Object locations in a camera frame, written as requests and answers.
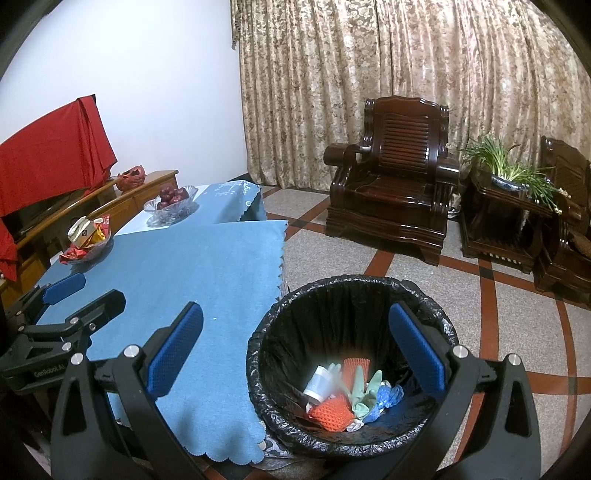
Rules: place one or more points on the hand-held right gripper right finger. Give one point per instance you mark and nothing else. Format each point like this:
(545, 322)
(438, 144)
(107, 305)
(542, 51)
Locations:
(415, 350)

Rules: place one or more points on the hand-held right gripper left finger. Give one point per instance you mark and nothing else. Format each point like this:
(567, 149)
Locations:
(178, 350)

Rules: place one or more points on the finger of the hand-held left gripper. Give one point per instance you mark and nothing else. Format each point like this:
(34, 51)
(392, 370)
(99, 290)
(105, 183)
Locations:
(104, 305)
(64, 288)

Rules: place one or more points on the blue plastic bag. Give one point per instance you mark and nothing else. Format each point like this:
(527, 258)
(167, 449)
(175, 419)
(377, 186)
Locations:
(385, 397)

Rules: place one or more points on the orange foam net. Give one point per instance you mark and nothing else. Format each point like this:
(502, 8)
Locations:
(330, 408)
(355, 368)

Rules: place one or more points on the green rubber glove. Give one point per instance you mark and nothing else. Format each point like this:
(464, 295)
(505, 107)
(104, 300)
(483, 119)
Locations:
(364, 397)
(334, 376)

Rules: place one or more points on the white knotted paper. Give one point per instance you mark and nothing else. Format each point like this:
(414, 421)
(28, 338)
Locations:
(353, 425)

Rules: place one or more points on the white plastic bottle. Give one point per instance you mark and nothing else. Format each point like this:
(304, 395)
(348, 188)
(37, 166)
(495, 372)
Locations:
(318, 383)

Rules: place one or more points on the black lined trash bin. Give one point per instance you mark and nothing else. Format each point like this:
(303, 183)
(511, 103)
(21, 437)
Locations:
(295, 332)

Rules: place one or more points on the red candy wrappers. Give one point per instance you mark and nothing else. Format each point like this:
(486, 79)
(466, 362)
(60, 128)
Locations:
(71, 255)

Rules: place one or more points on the glass snack bowl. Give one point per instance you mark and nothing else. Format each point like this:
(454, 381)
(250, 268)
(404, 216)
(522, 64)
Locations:
(92, 251)

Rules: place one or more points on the white and gold carton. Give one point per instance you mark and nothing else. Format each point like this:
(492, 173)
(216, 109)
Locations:
(81, 230)

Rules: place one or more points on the yellow snack packet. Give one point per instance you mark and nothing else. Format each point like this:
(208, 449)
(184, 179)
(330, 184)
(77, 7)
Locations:
(98, 237)

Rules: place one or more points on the red snack packet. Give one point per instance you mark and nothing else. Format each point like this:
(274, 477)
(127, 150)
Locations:
(102, 223)

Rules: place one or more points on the blue felt tablecloth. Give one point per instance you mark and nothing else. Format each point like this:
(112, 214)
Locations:
(184, 267)

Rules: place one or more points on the black television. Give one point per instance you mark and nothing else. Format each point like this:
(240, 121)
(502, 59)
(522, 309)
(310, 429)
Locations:
(41, 207)

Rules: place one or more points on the glass fruit bowl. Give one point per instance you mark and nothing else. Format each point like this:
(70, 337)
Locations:
(171, 212)

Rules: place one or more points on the dark red apple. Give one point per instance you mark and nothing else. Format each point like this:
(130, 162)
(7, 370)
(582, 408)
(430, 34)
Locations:
(163, 204)
(183, 194)
(167, 190)

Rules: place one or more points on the red plastic bag with print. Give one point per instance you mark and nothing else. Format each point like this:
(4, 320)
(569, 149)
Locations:
(131, 179)

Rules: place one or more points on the wooden television cabinet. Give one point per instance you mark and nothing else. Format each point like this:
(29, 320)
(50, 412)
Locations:
(147, 184)

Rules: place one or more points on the red cloth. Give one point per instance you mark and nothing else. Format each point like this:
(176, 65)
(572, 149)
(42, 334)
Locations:
(46, 157)

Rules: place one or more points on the dark wooden side table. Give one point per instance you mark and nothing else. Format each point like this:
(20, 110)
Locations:
(498, 221)

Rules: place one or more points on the light blue embroidered tablecloth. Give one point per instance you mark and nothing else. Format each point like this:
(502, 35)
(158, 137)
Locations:
(226, 198)

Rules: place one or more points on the dark wooden armchair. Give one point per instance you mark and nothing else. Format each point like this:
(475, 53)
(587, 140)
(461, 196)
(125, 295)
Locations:
(392, 184)
(563, 175)

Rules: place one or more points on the potted green plant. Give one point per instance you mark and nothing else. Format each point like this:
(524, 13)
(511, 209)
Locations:
(498, 159)

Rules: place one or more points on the beige floral curtain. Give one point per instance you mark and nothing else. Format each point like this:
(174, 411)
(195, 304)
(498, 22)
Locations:
(369, 69)

